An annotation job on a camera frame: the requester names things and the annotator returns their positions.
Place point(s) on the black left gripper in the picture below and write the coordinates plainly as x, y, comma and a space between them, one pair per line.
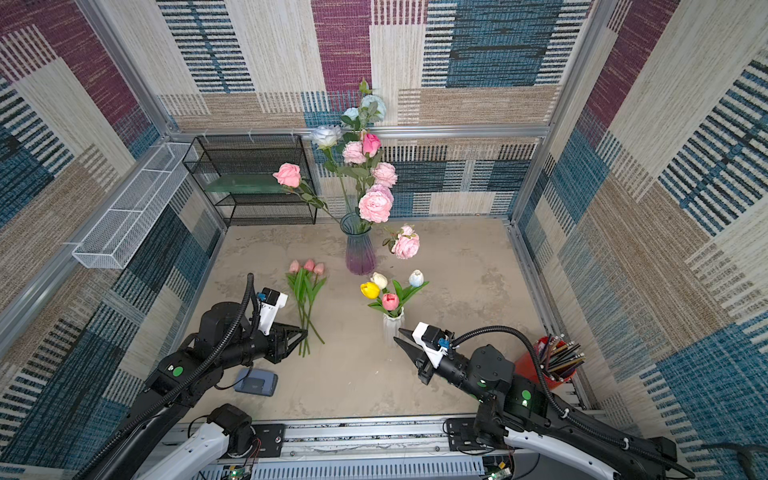
279, 341

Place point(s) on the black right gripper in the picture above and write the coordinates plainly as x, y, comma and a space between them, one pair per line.
425, 362

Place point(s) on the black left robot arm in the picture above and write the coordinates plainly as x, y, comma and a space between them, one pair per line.
231, 334

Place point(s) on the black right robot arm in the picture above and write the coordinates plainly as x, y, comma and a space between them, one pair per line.
517, 412

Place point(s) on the white ribbed vase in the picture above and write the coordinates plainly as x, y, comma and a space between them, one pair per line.
392, 322

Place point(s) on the purple glass vase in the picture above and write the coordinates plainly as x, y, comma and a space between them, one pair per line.
360, 256

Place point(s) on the grey blue small case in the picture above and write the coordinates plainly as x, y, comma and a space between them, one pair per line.
256, 382

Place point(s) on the white tulip bud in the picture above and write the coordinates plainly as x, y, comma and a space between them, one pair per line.
416, 279

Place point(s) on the yellow tulip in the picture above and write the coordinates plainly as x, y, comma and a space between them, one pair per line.
370, 290

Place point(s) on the cream white tulip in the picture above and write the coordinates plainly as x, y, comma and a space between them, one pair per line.
380, 280

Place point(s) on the pencils in red cup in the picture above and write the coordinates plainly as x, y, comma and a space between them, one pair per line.
558, 358

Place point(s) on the green mat on shelf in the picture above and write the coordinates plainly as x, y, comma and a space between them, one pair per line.
245, 184

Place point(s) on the pink rose bouquet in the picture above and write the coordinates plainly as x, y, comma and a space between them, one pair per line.
353, 152

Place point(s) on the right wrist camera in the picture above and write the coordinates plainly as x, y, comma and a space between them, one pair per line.
435, 342

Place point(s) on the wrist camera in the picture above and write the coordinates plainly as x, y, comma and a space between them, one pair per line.
435, 342
269, 302

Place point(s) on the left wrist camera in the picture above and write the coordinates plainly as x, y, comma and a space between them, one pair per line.
269, 302

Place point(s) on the black wire shelf rack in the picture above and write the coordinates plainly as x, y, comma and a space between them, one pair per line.
210, 157

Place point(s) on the white wire mesh basket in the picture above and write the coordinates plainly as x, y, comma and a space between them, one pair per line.
114, 240

